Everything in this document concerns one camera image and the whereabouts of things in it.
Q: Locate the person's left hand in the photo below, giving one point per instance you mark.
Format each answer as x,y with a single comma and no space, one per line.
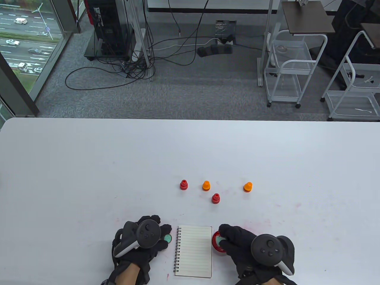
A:
164,229

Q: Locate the person's right hand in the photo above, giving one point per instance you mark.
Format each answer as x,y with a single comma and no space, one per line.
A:
237,243

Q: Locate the green stamp cap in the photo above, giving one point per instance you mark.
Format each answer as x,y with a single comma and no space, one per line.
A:
168,237

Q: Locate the green reward stamp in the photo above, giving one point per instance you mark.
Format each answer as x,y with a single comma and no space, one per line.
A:
219,237

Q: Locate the red ink pad tin base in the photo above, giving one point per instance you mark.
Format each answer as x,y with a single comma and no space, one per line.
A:
216,248

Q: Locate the white spiral lined notebook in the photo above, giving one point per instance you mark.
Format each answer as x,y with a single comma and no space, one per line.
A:
194,252

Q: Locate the red reward stamp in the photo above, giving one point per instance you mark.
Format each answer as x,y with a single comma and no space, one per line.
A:
183,185
215,199

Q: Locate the orange reward stamp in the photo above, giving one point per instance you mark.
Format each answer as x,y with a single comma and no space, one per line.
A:
206,186
248,187

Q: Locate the person's left forearm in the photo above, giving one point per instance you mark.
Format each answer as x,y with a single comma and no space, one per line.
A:
127,276

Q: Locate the dark grey left hand controller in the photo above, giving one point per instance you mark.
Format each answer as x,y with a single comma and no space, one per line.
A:
147,234

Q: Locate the dark grey hand controller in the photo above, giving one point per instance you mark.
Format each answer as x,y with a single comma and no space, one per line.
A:
267,248
147,234

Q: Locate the dark grey right hand controller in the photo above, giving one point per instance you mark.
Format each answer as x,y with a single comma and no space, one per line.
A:
267,248

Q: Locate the aluminium profile leg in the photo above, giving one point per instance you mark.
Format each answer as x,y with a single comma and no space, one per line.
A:
150,71

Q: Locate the small white dish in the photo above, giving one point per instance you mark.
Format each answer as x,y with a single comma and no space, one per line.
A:
281,49

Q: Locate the black wrapped box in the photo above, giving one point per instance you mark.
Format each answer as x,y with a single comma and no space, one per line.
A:
225,31

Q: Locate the black computer tower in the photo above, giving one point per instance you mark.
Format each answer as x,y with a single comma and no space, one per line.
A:
108,29

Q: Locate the tall aluminium pole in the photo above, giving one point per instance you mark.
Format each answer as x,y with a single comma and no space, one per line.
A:
268,17

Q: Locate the brown top side table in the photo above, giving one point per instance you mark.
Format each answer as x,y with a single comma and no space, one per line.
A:
307,17
372,34

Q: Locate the long white table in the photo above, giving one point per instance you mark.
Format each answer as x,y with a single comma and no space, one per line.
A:
237,3

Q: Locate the glass window dark frame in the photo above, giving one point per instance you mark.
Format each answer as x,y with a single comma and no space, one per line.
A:
26,35

